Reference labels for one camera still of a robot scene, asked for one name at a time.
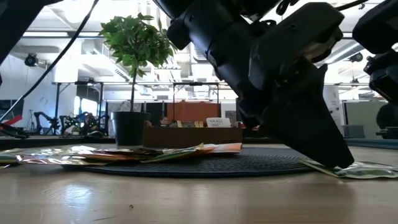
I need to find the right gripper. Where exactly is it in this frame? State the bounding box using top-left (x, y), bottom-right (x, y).
top-left (364, 51), bottom-right (398, 105)

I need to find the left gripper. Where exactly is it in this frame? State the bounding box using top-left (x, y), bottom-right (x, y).
top-left (206, 2), bottom-right (355, 169)

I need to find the white orange Tazo packet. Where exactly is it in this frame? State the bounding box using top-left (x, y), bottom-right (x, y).
top-left (198, 142), bottom-right (243, 154)
top-left (206, 117), bottom-right (233, 128)

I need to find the brown wooden tea organizer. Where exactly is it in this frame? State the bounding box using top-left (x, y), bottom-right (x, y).
top-left (142, 117), bottom-right (244, 149)

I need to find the black office chair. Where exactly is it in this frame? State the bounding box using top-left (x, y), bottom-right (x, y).
top-left (375, 104), bottom-right (398, 140)

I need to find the round dark woven placemat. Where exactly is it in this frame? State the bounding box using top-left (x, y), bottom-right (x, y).
top-left (62, 146), bottom-right (315, 179)

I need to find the orange partition panel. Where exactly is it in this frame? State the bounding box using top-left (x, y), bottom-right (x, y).
top-left (166, 101), bottom-right (221, 124)

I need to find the green potted plant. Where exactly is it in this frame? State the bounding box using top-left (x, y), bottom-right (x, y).
top-left (98, 12), bottom-right (178, 147)

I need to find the red and black tool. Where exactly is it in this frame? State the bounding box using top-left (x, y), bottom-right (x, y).
top-left (0, 114), bottom-right (30, 139)

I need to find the black monitor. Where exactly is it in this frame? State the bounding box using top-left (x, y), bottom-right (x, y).
top-left (0, 99), bottom-right (25, 121)

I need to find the grey partition wall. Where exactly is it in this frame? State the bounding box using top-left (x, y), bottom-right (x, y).
top-left (341, 100), bottom-right (389, 139)

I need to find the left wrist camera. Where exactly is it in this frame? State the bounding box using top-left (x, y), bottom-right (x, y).
top-left (166, 17), bottom-right (192, 51)

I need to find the black background table frame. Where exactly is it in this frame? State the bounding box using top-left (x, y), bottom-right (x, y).
top-left (53, 80), bottom-right (105, 135)

